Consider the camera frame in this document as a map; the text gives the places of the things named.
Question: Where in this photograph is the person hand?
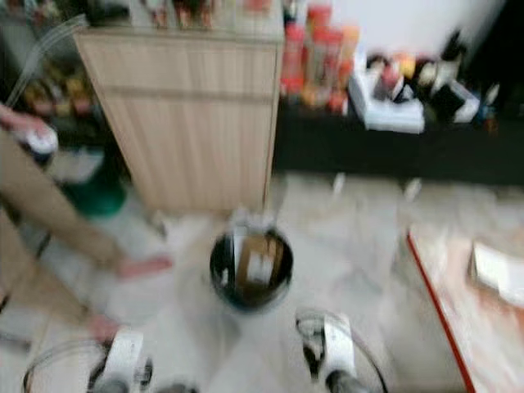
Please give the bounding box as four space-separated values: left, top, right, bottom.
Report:
3 104 55 137

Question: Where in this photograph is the light wooden cabinet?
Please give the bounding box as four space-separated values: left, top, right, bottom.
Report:
74 31 285 215

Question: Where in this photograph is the white round object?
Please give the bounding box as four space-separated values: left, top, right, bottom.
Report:
26 127 60 159

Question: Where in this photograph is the black cube box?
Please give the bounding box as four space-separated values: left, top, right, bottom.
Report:
430 80 472 122

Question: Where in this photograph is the green round container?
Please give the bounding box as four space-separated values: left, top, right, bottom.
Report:
61 174 129 219

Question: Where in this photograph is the beige trousered person leg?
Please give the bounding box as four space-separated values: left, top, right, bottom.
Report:
0 209 124 345
0 123 174 281

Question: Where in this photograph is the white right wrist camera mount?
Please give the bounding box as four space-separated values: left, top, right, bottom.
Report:
319 315 357 377

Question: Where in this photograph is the brown cardboard trash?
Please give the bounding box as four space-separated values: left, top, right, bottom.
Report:
237 236 283 287

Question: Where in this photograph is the orange lidded plastic jar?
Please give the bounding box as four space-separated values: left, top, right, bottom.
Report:
311 29 343 103
282 20 306 95

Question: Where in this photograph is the round black rubbish bin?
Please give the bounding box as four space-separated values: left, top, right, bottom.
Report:
210 225 295 314

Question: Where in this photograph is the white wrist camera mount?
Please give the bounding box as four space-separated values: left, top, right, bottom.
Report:
319 315 357 377
102 327 144 386

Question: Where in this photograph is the flat white box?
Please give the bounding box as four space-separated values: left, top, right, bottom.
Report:
346 67 427 133

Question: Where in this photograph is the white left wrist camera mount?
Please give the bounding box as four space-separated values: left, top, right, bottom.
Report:
102 327 144 386

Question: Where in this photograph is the long black low cabinet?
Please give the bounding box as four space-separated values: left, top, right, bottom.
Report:
270 98 524 185

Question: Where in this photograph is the white paper trash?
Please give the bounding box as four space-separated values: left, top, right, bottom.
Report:
469 240 524 309

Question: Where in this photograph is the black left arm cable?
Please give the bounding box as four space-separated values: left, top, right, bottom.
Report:
23 340 99 393

